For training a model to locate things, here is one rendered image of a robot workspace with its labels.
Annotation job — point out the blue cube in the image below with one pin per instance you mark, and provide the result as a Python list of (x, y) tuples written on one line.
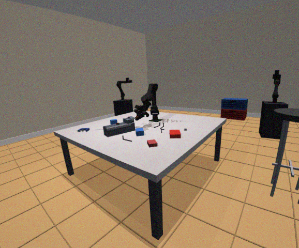
[(139, 132)]

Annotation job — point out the red rectangular block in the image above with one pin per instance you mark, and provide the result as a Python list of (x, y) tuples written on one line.
[(175, 134), (152, 143)]

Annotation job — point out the blue rectangular block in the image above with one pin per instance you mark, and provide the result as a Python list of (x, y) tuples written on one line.
[(113, 121)]

